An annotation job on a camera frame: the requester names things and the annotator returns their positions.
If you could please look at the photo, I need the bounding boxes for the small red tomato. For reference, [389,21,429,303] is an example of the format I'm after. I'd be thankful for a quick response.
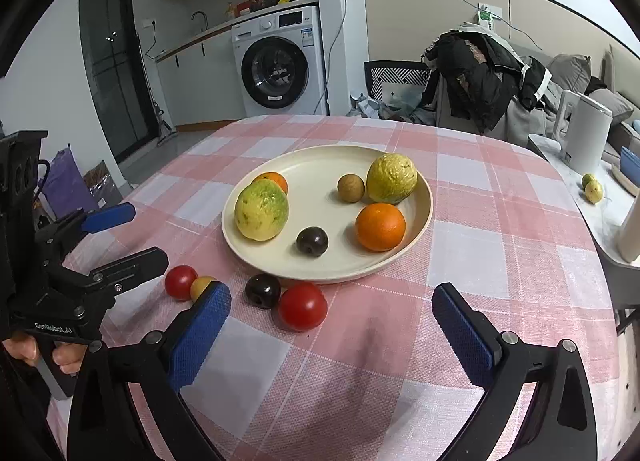
[164,265,198,301]

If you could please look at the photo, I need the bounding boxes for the green yellow guava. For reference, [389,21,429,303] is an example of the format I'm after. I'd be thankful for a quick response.
[233,180,288,242]

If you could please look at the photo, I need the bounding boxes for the large red tomato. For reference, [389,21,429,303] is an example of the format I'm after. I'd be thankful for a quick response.
[277,282,329,332]

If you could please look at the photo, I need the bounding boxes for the dark plum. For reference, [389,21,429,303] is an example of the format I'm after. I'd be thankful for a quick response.
[296,226,329,257]
[244,273,282,309]

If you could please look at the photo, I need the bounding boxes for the brown longan fruit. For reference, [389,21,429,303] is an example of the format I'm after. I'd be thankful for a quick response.
[337,174,366,203]

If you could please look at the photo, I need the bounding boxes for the large orange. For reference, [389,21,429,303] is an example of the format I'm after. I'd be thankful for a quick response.
[355,203,407,252]

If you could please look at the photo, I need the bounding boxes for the person's left hand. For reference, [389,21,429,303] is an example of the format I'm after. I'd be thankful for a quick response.
[2,332,87,376]

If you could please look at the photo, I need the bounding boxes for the purple bag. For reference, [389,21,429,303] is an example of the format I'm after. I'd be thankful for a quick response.
[42,145,99,218]

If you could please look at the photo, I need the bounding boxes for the small mandarin orange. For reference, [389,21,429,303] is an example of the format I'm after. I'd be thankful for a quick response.
[253,172,288,194]

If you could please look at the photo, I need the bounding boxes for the white paper cup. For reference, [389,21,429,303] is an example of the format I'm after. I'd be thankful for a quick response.
[616,196,640,264]

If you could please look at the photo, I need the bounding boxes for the pink checkered tablecloth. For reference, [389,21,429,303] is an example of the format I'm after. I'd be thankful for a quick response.
[67,116,620,460]

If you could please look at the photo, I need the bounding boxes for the yellow green fruit on side table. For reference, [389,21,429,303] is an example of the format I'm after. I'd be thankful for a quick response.
[582,173,604,204]

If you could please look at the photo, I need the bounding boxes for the white washing machine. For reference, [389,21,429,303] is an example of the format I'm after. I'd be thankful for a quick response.
[231,4,328,117]

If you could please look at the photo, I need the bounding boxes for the blue bowl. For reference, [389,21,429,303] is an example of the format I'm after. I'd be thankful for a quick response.
[620,146,640,187]

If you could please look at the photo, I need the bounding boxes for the yellow wrinkled guava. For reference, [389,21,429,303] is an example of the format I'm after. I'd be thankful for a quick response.
[367,154,418,204]

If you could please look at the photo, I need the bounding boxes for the white electric kettle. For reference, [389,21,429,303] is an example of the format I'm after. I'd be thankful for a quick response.
[553,90,613,174]

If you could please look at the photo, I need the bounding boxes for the black mesh chair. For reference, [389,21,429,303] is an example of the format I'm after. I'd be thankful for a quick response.
[363,60,431,107]

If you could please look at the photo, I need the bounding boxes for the grey sofa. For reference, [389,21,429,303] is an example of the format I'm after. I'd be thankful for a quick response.
[512,43,639,163]

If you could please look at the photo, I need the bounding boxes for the pile of dark clothes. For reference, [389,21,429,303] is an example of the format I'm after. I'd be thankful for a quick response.
[423,22,551,133]

